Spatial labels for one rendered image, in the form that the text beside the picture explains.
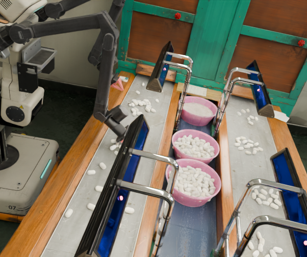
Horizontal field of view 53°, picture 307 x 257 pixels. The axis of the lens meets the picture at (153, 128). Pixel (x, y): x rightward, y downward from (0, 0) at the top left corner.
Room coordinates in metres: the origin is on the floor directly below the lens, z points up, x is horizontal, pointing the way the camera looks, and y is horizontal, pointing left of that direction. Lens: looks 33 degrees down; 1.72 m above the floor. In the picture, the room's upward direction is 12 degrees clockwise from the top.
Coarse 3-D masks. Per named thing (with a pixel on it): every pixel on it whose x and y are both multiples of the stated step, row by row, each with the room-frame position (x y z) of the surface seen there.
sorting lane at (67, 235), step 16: (144, 80) 2.11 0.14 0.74; (128, 96) 1.80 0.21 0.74; (144, 96) 1.85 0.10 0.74; (160, 96) 1.90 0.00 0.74; (144, 112) 1.64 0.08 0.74; (160, 112) 1.68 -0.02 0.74; (160, 128) 1.50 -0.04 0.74; (112, 144) 1.26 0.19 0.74; (96, 160) 1.11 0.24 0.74; (112, 160) 1.13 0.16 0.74; (144, 160) 1.18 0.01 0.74; (96, 176) 1.00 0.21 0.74; (144, 176) 1.07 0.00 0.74; (80, 192) 0.89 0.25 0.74; (96, 192) 0.91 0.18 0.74; (80, 208) 0.81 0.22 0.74; (64, 224) 0.72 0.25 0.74; (80, 224) 0.74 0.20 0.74; (128, 224) 0.78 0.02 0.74; (64, 240) 0.66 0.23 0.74; (80, 240) 0.67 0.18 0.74; (128, 240) 0.71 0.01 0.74; (48, 256) 0.59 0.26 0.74; (64, 256) 0.60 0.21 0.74; (112, 256) 0.63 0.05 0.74; (128, 256) 0.65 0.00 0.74
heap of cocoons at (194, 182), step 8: (184, 168) 1.18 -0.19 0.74; (192, 168) 1.19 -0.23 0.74; (168, 176) 1.12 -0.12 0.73; (184, 176) 1.12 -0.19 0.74; (192, 176) 1.13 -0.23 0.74; (200, 176) 1.15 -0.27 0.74; (208, 176) 1.16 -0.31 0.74; (176, 184) 1.06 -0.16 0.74; (184, 184) 1.07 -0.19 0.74; (192, 184) 1.08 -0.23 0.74; (200, 184) 1.09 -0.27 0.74; (208, 184) 1.12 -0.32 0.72; (184, 192) 1.02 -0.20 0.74; (192, 192) 1.03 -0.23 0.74; (200, 192) 1.04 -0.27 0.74; (208, 192) 1.06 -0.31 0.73; (208, 200) 1.02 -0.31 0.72
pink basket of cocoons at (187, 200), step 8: (176, 160) 1.20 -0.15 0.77; (184, 160) 1.22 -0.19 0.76; (192, 160) 1.23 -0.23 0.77; (168, 168) 1.14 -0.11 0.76; (200, 168) 1.21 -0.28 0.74; (216, 176) 1.15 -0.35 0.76; (216, 184) 1.11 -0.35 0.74; (176, 192) 1.00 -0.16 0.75; (216, 192) 1.03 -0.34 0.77; (176, 200) 1.02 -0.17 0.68; (184, 200) 0.99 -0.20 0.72; (192, 200) 0.98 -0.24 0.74; (200, 200) 0.99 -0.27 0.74
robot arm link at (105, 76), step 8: (104, 40) 1.23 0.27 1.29; (112, 40) 1.23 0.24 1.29; (104, 48) 1.22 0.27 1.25; (112, 48) 1.24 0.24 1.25; (104, 56) 1.25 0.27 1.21; (112, 56) 1.26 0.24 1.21; (104, 64) 1.25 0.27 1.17; (112, 64) 1.27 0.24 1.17; (104, 72) 1.25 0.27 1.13; (104, 80) 1.25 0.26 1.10; (104, 88) 1.25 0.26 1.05; (96, 96) 1.25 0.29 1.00; (104, 96) 1.25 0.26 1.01; (96, 104) 1.24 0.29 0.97; (104, 104) 1.24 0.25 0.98; (104, 112) 1.24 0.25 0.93
